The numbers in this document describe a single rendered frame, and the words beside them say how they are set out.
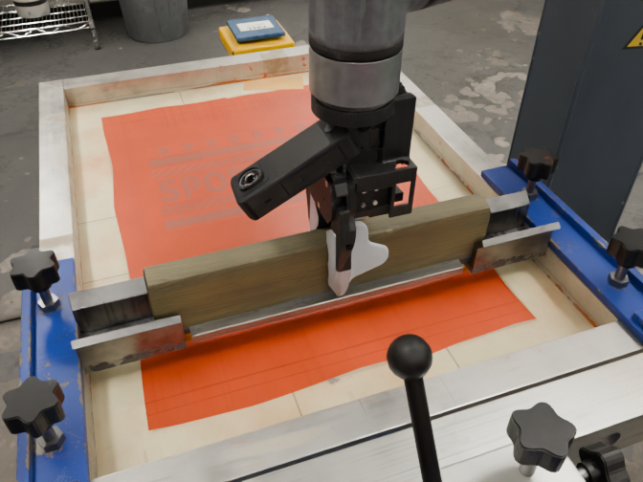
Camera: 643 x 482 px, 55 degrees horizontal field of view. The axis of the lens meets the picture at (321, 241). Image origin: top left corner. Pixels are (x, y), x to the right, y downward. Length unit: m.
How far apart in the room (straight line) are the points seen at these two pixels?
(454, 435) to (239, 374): 0.23
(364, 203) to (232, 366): 0.21
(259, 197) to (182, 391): 0.21
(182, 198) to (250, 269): 0.29
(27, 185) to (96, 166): 1.84
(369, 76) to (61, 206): 0.47
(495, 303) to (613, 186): 0.56
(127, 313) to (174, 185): 0.28
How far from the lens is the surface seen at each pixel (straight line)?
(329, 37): 0.48
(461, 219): 0.65
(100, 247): 0.80
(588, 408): 0.53
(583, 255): 0.73
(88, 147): 1.00
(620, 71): 1.09
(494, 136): 2.94
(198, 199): 0.84
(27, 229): 2.53
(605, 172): 1.19
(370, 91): 0.49
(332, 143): 0.52
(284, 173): 0.52
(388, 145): 0.55
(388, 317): 0.67
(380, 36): 0.47
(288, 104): 1.05
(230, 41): 1.31
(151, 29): 3.86
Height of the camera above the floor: 1.45
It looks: 40 degrees down
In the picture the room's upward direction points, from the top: straight up
